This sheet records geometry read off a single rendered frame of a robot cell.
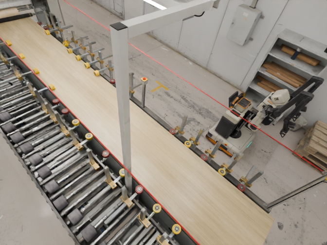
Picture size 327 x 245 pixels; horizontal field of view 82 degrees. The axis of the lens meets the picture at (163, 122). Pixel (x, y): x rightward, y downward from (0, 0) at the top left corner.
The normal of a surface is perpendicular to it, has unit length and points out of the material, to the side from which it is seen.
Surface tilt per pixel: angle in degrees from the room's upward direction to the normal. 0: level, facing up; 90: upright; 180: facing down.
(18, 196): 0
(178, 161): 0
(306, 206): 0
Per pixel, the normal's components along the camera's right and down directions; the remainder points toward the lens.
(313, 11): -0.68, 0.51
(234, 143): 0.12, -0.62
